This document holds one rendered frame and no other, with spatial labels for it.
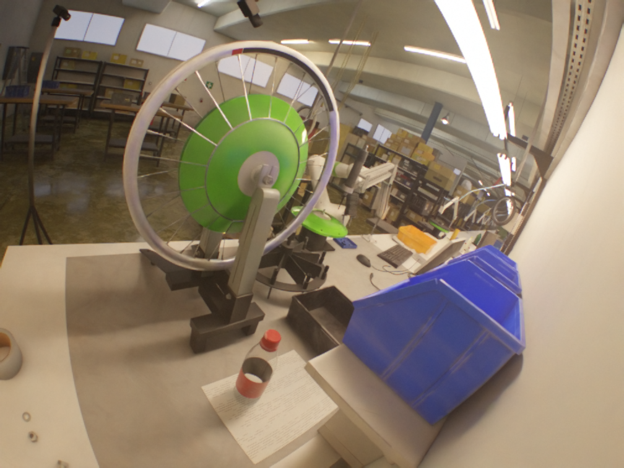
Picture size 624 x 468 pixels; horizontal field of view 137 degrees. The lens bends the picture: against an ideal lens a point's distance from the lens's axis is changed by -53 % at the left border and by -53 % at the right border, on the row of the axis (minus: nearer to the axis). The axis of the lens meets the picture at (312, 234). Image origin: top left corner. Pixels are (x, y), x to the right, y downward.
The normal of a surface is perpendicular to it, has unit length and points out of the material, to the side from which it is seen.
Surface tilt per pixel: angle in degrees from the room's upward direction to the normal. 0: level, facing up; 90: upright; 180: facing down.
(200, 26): 90
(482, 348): 92
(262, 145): 85
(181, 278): 0
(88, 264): 0
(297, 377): 0
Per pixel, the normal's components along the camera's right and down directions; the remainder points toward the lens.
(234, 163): 0.62, 0.51
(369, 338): -0.70, 0.05
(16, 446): 0.37, -0.85
